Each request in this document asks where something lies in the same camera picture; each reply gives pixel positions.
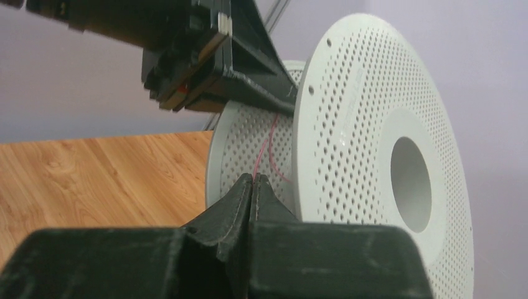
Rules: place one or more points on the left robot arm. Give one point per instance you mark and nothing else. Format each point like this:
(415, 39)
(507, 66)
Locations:
(253, 73)

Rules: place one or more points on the grey cable spool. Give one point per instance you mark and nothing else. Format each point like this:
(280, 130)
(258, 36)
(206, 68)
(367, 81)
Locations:
(370, 143)

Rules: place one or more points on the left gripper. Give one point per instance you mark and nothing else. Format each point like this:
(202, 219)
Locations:
(177, 62)

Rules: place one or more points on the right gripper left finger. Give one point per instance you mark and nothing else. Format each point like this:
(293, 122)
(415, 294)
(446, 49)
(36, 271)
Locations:
(205, 258)

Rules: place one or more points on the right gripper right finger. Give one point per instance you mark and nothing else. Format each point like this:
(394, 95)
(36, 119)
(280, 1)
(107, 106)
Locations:
(293, 259)

